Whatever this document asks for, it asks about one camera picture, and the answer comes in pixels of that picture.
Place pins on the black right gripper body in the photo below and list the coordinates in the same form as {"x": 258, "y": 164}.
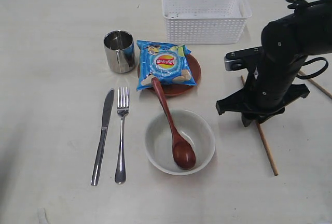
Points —
{"x": 268, "y": 92}

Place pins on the silver metal fork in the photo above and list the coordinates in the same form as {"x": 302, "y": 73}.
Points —
{"x": 122, "y": 111}

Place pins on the white perforated plastic basket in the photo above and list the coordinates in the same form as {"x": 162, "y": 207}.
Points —
{"x": 205, "y": 22}

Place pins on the clear faceted glass cup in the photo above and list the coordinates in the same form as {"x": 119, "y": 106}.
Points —
{"x": 119, "y": 49}

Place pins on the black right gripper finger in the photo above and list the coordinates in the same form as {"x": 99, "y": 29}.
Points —
{"x": 263, "y": 118}
{"x": 248, "y": 118}

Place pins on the white patterned ceramic bowl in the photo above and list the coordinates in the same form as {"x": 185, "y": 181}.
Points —
{"x": 191, "y": 126}

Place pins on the brown wooden spoon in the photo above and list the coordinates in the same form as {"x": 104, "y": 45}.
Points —
{"x": 182, "y": 152}

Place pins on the silver table knife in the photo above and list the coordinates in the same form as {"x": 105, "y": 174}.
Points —
{"x": 106, "y": 113}

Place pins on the brown wooden chopstick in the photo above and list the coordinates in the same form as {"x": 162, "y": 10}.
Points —
{"x": 323, "y": 90}
{"x": 267, "y": 149}

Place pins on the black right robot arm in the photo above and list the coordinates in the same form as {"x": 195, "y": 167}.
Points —
{"x": 286, "y": 44}

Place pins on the blue chips snack bag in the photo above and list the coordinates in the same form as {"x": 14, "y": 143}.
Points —
{"x": 165, "y": 61}

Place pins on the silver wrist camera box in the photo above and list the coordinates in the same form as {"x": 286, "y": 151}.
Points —
{"x": 243, "y": 59}

